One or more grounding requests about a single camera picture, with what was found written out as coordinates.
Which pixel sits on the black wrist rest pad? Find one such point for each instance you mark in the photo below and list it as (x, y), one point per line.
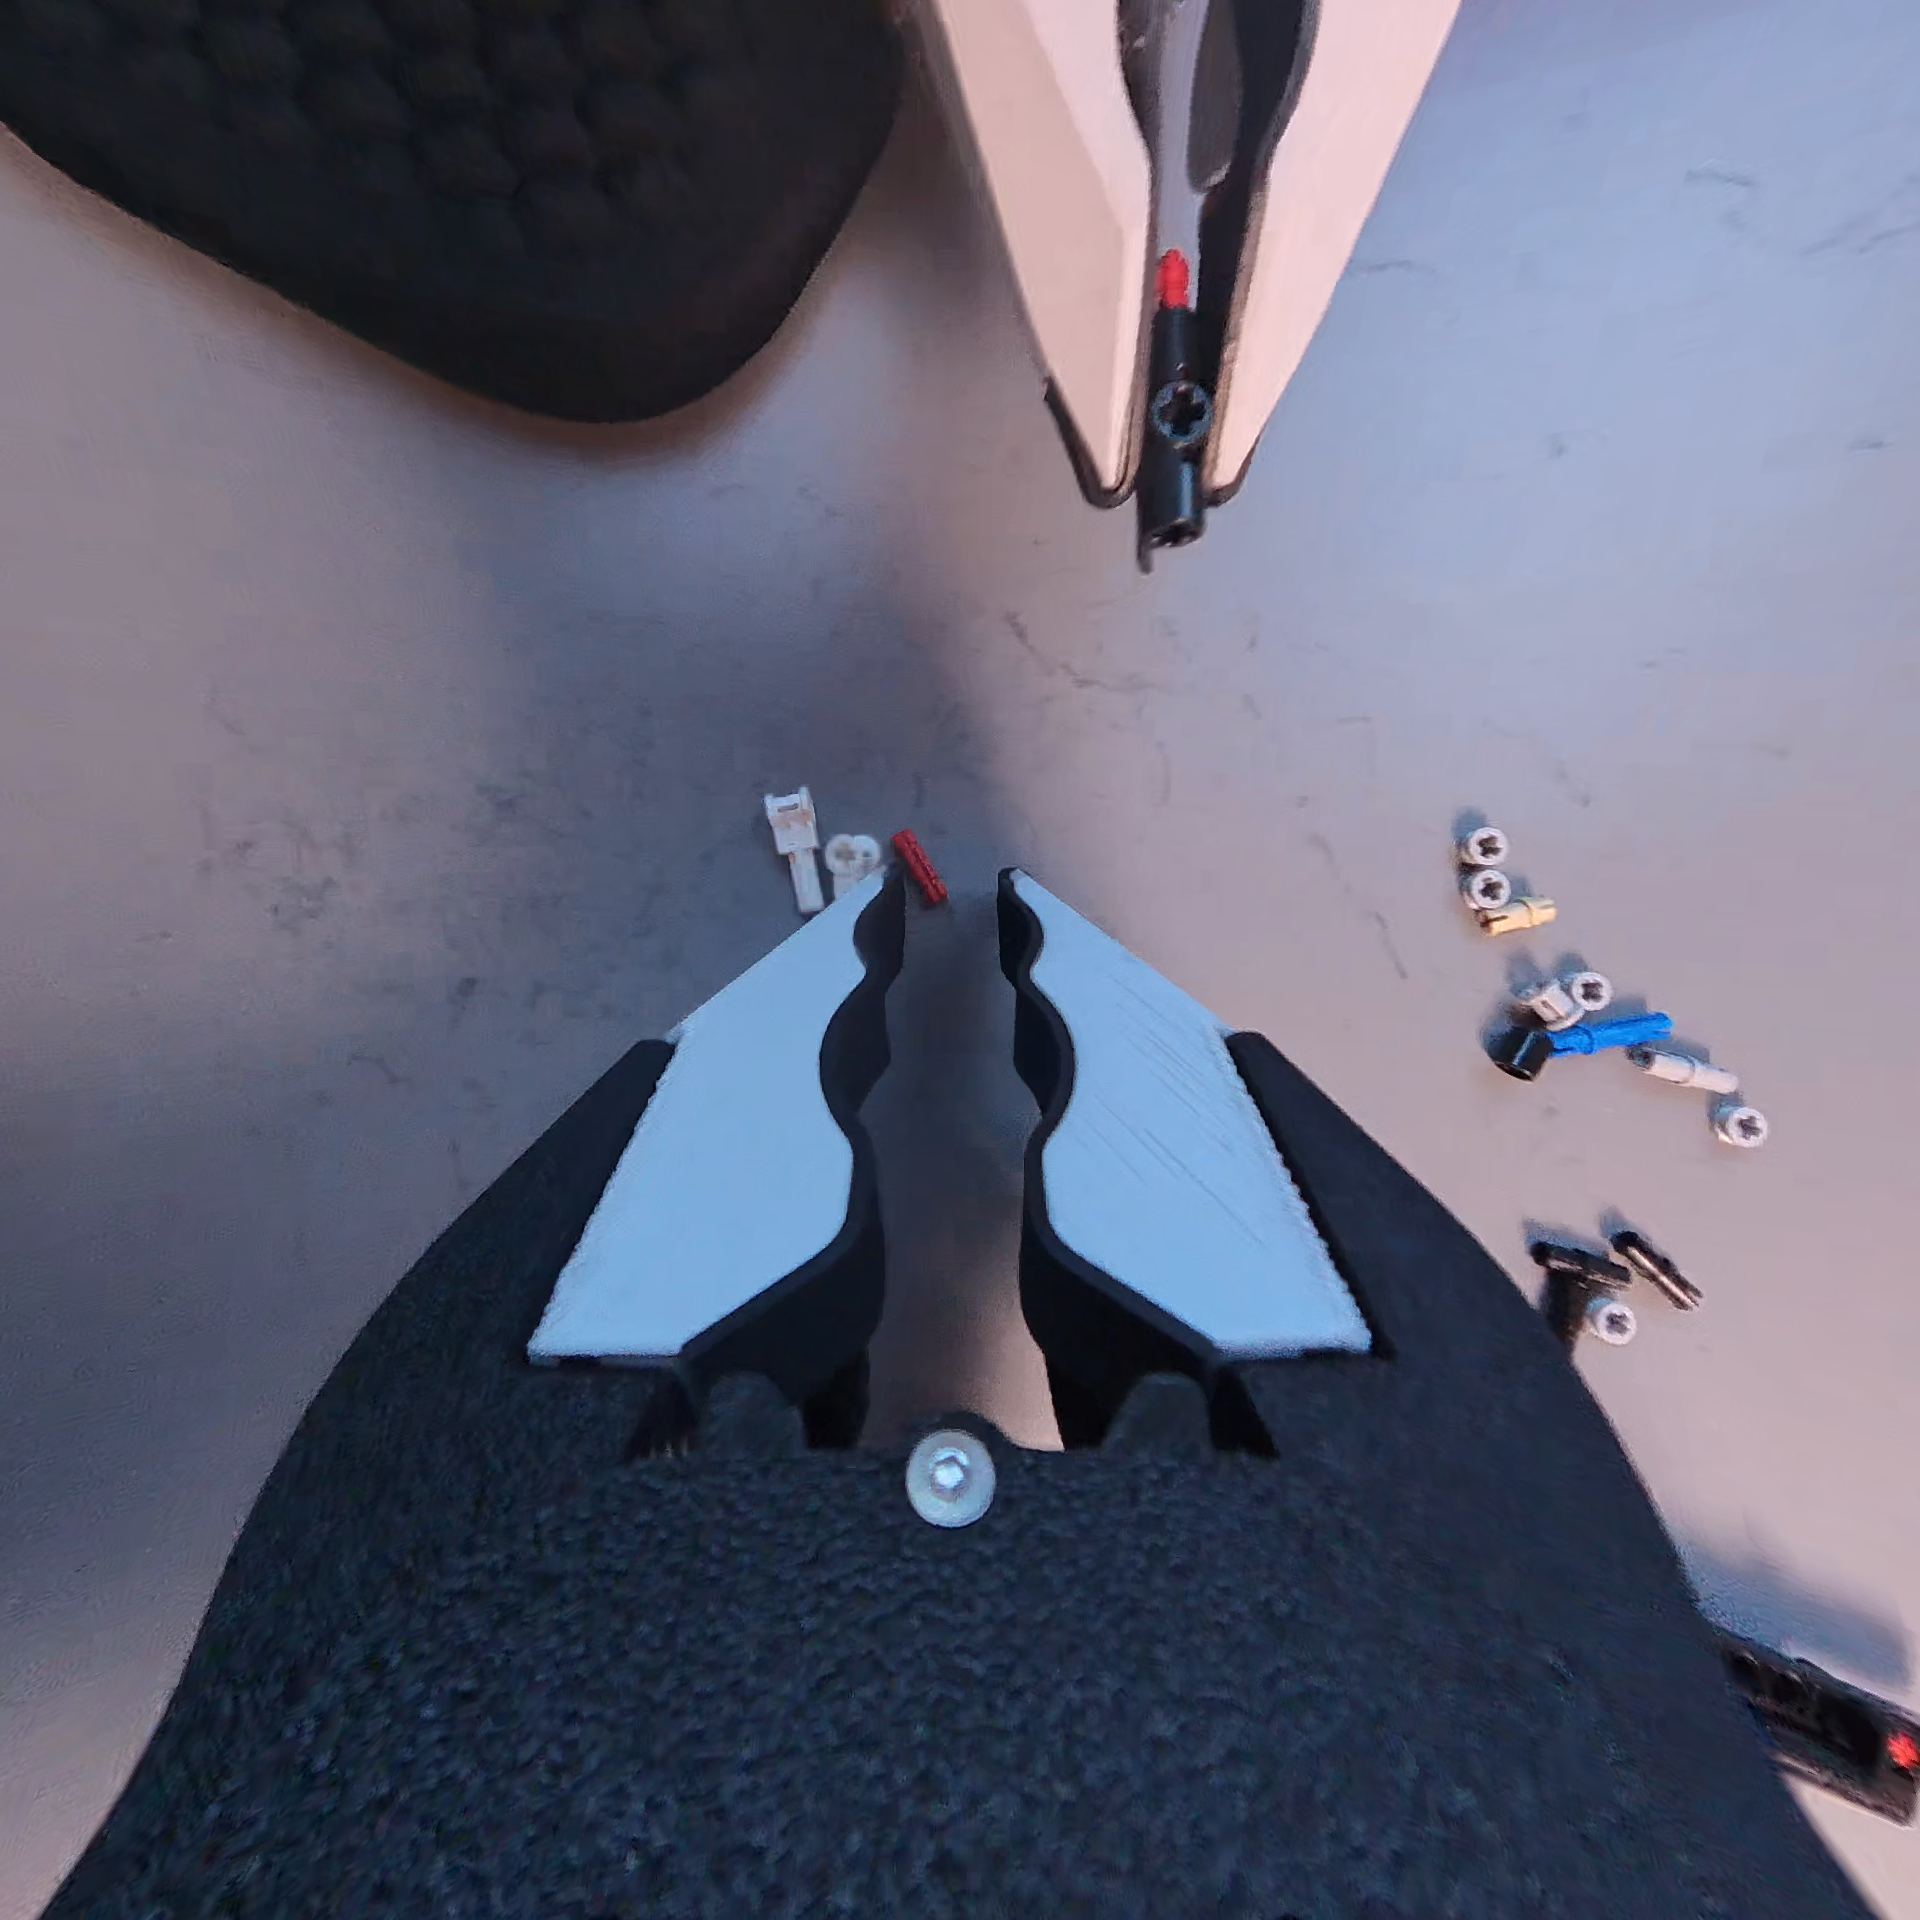
(376, 177)

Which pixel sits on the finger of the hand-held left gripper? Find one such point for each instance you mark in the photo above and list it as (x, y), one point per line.
(1052, 177)
(1321, 177)

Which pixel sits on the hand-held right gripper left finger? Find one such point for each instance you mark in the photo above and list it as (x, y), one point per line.
(703, 1185)

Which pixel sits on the red lego axle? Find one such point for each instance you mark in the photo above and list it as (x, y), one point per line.
(917, 868)
(1173, 278)

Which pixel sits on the black lego connector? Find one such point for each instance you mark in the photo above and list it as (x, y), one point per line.
(1176, 435)

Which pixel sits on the white lego monster truck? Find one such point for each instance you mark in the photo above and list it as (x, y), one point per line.
(1830, 1726)

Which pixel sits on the white lego connector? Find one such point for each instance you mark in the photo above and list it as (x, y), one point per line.
(853, 858)
(797, 853)

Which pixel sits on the cluster of small lego pieces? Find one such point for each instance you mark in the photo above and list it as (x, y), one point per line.
(1577, 1034)

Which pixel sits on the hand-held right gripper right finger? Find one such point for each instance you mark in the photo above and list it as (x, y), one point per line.
(1200, 1185)

